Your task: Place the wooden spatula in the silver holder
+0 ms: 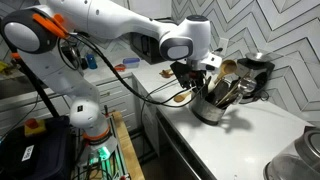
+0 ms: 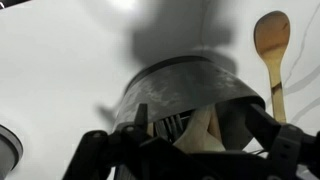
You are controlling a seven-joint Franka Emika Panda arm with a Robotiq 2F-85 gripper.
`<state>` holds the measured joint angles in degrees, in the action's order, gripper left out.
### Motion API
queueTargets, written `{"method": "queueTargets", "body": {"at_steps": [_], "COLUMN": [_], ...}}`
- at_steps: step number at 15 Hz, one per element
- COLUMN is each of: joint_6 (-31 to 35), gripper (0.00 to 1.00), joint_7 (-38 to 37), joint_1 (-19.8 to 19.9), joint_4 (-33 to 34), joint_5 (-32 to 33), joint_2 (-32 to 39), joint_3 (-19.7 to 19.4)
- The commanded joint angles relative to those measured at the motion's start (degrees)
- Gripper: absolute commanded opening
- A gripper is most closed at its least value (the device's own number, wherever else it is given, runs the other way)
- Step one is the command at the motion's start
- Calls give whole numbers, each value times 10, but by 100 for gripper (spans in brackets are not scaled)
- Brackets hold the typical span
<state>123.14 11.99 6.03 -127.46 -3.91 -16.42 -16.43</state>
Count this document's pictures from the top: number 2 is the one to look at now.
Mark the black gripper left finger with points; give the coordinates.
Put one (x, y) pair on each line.
(141, 120)

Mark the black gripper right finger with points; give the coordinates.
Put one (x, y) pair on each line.
(286, 140)

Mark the wooden spatula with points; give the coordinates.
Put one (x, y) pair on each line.
(271, 36)

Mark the silver metal utensil holder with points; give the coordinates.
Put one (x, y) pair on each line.
(183, 86)

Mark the black slotted utensil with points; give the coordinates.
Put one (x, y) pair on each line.
(170, 126)

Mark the pale wooden spoon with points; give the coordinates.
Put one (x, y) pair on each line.
(200, 133)

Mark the glass jar with metal rim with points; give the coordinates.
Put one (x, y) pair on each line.
(8, 150)

